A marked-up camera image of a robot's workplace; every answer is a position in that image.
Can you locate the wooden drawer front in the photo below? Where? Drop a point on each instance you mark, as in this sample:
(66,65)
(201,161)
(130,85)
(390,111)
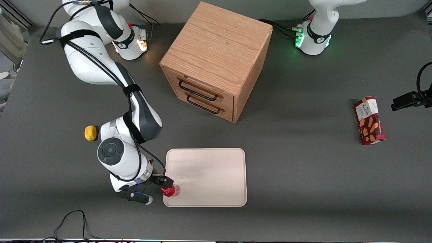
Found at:
(224,114)
(202,88)

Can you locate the red coke bottle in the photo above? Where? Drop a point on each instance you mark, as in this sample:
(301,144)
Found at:
(170,191)

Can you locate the beige plastic tray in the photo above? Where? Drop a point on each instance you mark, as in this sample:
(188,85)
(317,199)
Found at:
(209,172)

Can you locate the wrist camera with grey mount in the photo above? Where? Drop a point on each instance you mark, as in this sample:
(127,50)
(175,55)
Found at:
(135,196)

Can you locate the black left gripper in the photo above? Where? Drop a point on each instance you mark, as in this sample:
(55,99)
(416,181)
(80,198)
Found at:
(406,100)

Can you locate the yellow lemon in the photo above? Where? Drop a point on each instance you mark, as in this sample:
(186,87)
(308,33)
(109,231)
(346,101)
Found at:
(90,133)

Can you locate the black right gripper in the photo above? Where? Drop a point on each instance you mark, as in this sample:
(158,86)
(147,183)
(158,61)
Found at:
(157,180)

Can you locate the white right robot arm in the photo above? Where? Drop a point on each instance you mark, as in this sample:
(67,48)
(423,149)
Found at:
(87,64)

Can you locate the red cookie box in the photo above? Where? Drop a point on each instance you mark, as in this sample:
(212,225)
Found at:
(369,121)

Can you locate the wooden drawer cabinet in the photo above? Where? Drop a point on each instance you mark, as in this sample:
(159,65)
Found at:
(216,44)

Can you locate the black aluminium frame rail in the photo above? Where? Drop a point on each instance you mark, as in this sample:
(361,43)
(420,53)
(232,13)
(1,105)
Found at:
(20,18)

